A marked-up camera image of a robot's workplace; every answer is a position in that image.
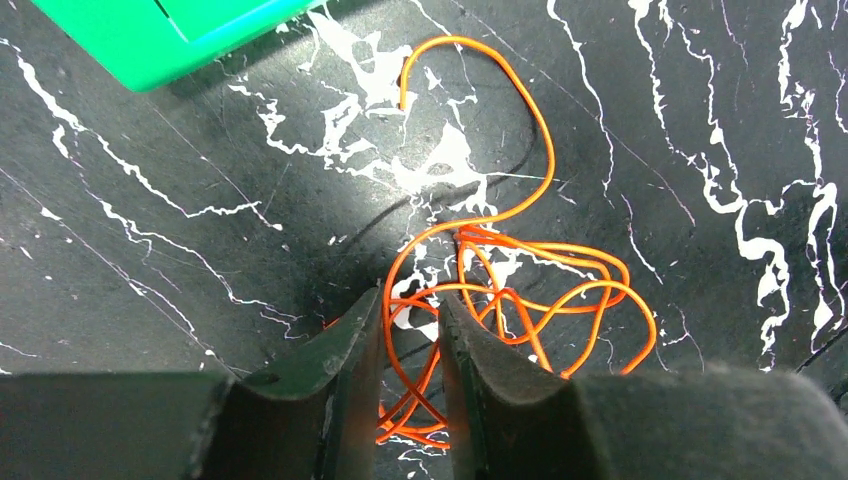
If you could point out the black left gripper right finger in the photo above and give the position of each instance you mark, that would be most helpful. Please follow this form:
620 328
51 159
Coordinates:
510 419

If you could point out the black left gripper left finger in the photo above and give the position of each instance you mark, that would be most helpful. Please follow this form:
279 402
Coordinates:
311 414

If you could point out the green plastic bin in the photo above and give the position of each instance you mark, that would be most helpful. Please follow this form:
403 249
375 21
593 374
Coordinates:
145 44

